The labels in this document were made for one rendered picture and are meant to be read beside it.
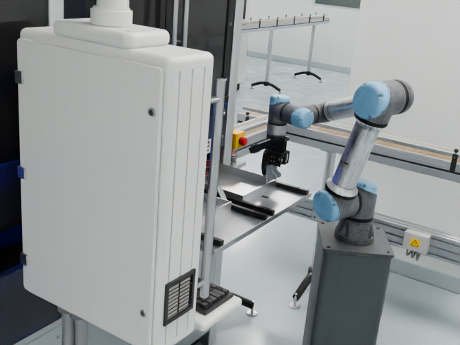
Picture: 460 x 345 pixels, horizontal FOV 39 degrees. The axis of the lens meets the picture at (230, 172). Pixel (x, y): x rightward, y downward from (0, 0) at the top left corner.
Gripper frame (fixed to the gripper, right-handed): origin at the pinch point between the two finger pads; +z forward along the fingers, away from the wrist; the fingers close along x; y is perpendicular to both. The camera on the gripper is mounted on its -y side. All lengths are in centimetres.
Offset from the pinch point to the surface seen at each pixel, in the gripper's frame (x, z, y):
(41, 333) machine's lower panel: -94, 33, -25
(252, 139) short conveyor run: 49, 1, -35
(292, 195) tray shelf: 2.4, 3.6, 11.1
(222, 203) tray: -28.4, 1.8, -2.0
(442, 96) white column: 143, -20, 28
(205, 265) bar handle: -86, -6, 29
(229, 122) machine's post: 8.6, -17.5, -24.6
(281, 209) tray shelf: -14.1, 3.6, 15.0
